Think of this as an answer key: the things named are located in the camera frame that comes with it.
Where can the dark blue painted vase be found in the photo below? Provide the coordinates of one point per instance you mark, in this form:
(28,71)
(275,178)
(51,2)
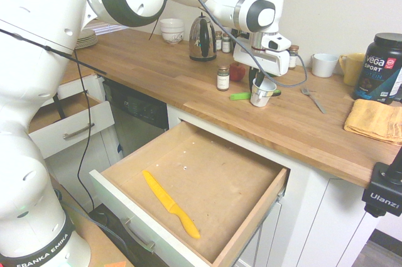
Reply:
(239,35)

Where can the red apple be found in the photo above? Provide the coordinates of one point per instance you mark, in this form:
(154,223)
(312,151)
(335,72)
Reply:
(238,71)

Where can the plain white mug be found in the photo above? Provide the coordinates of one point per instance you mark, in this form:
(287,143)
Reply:
(324,66)

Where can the small open white drawer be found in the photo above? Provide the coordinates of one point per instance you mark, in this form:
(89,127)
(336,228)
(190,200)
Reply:
(81,122)

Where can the spice jar with brown lid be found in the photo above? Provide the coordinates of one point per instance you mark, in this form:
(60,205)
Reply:
(218,41)
(223,80)
(293,63)
(226,44)

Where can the yellow plastic knife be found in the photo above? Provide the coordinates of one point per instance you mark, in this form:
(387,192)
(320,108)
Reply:
(176,213)

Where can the black Ulanzi camera mount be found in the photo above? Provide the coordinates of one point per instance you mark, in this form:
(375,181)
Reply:
(381,191)

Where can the large open wooden drawer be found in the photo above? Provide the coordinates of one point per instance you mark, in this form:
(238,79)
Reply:
(207,179)

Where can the window blinds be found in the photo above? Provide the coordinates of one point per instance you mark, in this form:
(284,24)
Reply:
(106,26)

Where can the yellow mug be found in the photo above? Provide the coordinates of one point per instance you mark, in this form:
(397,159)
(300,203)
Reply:
(353,69)

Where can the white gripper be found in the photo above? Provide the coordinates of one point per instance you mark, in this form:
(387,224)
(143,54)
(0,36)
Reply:
(267,63)

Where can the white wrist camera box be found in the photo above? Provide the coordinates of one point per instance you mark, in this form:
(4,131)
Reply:
(276,42)

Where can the stack of cream plates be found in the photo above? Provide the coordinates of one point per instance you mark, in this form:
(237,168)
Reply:
(88,40)

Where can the folded yellow towel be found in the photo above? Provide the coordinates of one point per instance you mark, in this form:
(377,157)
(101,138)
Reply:
(375,121)

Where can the white mug with checkered rim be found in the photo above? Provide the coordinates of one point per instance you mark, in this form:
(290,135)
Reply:
(262,97)

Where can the white bowl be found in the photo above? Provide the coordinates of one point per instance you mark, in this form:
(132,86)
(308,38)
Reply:
(172,29)

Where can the black camera boom stand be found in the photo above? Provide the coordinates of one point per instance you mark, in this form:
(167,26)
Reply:
(59,106)

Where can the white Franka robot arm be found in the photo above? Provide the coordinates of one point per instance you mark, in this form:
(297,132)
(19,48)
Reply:
(37,59)

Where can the black and steel dishwasher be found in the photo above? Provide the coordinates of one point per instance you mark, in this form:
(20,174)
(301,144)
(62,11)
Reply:
(138,113)

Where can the black Vega protein tub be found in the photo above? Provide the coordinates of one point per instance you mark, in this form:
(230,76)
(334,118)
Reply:
(377,69)

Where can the stainless steel kettle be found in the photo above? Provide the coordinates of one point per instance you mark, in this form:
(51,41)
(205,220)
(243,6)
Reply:
(202,39)

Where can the white cabinet door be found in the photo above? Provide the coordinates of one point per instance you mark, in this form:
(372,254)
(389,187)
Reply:
(314,232)

